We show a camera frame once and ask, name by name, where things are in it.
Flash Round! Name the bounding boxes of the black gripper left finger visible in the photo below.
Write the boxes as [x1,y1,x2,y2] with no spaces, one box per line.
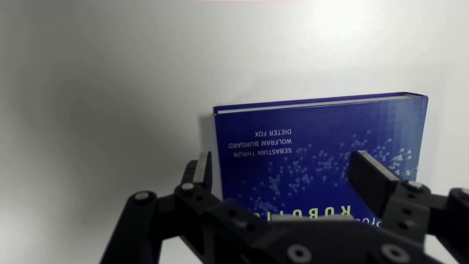
[99,151,275,264]

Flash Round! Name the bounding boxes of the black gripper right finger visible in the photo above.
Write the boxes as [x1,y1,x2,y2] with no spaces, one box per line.
[347,150,469,264]

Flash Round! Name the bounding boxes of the blue hardcover book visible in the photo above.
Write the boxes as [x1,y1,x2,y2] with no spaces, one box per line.
[210,91,429,232]

